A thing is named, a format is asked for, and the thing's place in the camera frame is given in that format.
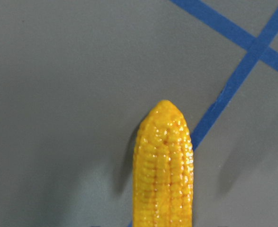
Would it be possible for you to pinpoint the yellow corn cob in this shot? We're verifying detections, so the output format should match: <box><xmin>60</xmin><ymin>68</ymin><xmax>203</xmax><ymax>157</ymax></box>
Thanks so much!
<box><xmin>132</xmin><ymin>100</ymin><xmax>194</xmax><ymax>227</ymax></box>

